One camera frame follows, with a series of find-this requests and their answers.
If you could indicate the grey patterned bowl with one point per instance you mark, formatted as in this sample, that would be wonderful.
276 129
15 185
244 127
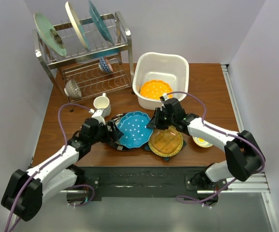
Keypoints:
72 89

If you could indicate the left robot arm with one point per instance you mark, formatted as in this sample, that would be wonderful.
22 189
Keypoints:
27 190

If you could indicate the white plastic bin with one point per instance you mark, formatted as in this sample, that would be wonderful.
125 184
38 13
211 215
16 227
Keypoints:
172 69

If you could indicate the dark teal star plate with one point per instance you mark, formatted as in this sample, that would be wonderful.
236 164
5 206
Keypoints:
165 158

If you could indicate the yellow polka dot plate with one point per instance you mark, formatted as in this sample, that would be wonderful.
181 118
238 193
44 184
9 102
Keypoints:
154 89

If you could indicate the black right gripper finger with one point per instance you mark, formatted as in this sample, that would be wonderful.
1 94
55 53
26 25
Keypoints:
151 124
157 113

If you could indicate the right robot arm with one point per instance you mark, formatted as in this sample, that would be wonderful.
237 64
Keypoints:
234 166

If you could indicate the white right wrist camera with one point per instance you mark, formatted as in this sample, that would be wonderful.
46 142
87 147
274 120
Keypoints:
164 97

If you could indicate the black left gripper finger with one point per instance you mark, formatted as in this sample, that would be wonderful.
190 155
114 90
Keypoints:
111 126
114 136

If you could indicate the blue polka dot plate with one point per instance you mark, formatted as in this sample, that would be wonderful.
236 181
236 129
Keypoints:
135 130

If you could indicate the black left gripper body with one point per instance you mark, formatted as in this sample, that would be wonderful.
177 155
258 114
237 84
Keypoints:
102 135

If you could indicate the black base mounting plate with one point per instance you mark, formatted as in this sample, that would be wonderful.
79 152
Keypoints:
141 182

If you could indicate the blue zigzag pattern bowl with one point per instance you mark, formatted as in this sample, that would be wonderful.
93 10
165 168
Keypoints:
105 65

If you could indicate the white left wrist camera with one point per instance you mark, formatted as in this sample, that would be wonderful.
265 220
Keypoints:
98 115

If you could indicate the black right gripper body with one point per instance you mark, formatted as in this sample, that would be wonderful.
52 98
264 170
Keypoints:
166 121

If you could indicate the yellow woven pattern plate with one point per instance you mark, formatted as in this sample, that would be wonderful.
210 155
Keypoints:
165 142

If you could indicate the white ceramic mug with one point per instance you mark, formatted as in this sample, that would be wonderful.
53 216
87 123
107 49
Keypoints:
103 103

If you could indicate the small bowl yellow sun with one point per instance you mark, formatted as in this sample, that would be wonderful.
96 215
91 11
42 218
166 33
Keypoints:
201 142

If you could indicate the stainless steel dish rack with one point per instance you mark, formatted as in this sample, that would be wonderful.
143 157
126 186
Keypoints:
82 65

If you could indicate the cream teal plate in rack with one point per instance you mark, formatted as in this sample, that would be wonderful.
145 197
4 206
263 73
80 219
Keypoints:
77 26

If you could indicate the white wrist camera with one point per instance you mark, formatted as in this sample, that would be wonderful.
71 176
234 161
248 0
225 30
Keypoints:
164 97
98 115

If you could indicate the pale green plate in rack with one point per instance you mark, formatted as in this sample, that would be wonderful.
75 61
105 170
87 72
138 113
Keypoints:
49 34

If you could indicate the black striped rim plate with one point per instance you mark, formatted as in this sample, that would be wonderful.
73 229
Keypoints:
115 118

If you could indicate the aluminium frame rail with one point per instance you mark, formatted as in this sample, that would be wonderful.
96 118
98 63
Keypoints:
256 184

